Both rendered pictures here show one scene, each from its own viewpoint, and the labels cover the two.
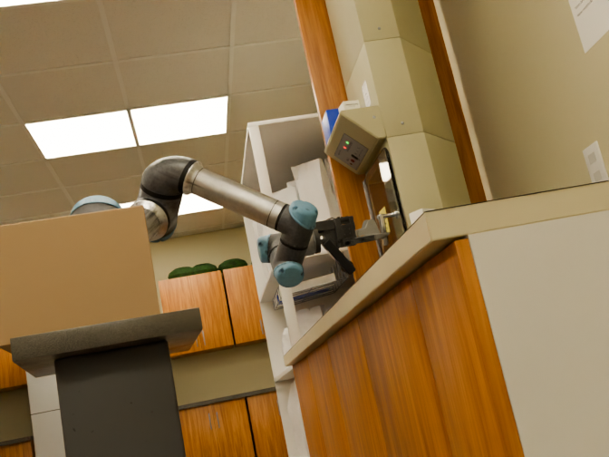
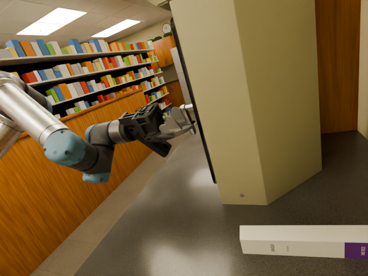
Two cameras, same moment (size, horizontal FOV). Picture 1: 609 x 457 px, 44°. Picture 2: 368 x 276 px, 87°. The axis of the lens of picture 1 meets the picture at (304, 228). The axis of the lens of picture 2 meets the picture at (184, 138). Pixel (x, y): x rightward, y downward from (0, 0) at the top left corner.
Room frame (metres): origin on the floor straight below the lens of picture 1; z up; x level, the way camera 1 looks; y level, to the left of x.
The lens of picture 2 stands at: (1.65, -0.49, 1.30)
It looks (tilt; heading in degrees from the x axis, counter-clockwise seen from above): 20 degrees down; 36
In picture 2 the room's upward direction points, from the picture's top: 17 degrees counter-clockwise
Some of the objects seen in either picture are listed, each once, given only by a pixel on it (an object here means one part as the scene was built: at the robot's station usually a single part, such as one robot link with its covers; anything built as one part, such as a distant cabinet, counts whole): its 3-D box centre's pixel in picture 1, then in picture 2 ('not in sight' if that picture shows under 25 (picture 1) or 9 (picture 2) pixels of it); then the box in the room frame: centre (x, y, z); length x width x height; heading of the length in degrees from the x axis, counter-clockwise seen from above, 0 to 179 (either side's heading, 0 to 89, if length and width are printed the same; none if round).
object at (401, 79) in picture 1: (420, 177); (251, 32); (2.20, -0.38, 1.33); 0.32 x 0.25 x 0.77; 10
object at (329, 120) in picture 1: (341, 127); not in sight; (2.26, -0.18, 1.56); 0.10 x 0.10 x 0.09; 10
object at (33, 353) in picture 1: (111, 345); not in sight; (1.44, 0.41, 0.92); 0.32 x 0.32 x 0.04; 15
